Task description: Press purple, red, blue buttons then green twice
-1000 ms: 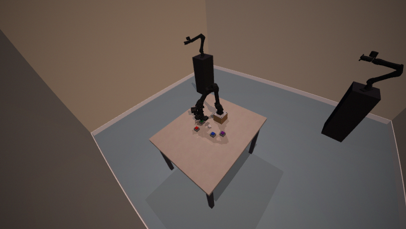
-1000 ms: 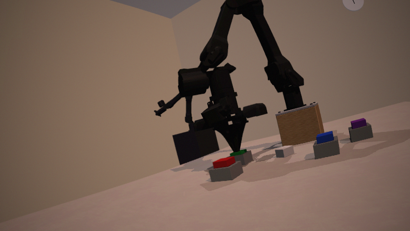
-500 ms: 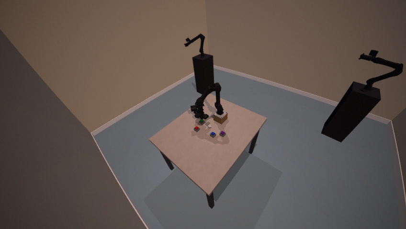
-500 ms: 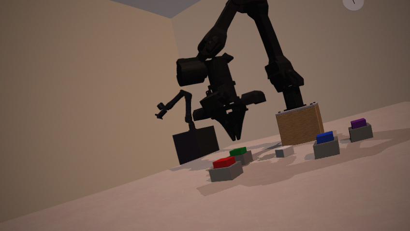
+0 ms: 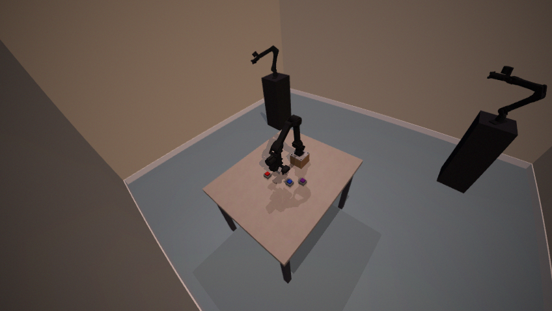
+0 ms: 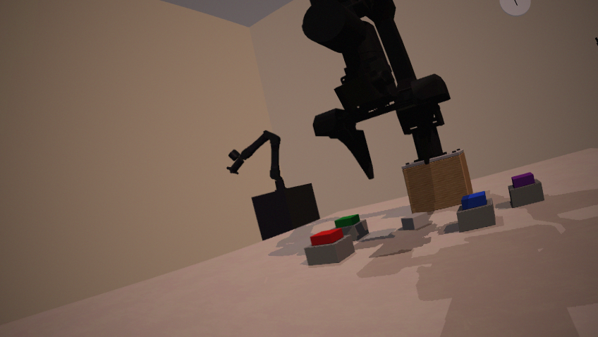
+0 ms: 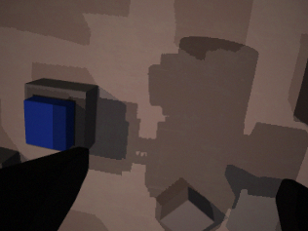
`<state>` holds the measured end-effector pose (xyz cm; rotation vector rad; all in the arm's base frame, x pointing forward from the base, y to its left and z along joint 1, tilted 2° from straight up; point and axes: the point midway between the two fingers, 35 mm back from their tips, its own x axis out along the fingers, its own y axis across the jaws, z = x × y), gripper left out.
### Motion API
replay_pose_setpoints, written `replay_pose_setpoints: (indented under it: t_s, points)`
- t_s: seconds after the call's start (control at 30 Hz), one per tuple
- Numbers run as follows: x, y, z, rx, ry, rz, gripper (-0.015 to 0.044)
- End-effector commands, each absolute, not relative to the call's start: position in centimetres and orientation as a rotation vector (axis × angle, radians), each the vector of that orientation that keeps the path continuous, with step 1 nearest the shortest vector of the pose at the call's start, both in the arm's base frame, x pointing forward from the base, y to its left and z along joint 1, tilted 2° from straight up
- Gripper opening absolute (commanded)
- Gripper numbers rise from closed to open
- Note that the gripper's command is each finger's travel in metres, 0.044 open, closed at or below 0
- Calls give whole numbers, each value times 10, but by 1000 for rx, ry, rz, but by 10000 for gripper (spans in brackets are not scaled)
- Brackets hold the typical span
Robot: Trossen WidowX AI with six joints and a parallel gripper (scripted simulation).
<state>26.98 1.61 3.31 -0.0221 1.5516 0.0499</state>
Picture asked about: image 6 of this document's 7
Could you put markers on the red button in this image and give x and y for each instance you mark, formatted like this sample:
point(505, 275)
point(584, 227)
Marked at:
point(329, 247)

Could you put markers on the green button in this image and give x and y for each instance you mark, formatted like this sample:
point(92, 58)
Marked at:
point(352, 225)

